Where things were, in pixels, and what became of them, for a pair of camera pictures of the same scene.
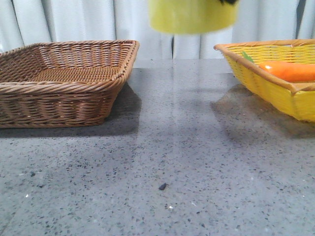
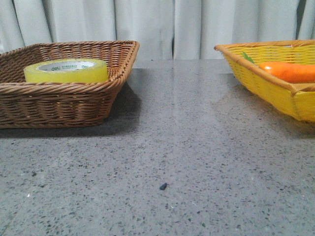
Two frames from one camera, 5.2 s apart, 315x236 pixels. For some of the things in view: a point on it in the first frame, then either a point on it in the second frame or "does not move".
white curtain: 24,23 does not move
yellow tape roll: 192,16 to 67,71
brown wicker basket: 64,83 does not move
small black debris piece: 162,187 does not move
